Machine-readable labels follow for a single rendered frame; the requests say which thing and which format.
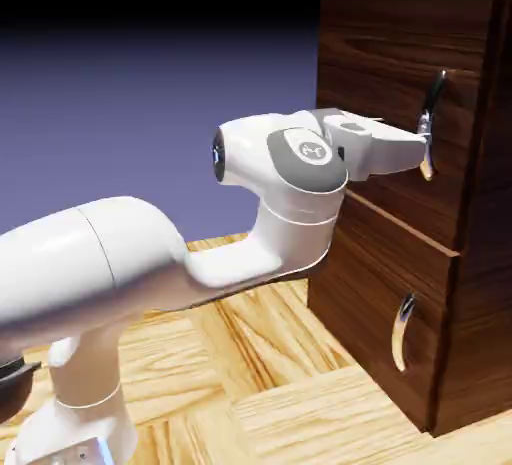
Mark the dark wood cabinet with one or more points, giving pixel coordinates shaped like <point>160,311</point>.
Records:
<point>480,273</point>

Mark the small dark wood cabinet door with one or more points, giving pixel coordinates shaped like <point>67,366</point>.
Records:
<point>360,305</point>

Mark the large dark wood cabinet door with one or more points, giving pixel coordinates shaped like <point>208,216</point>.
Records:
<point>380,53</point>

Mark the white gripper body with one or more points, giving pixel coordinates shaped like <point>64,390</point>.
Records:
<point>390,151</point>

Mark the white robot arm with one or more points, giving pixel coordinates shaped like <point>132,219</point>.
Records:
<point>132,257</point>

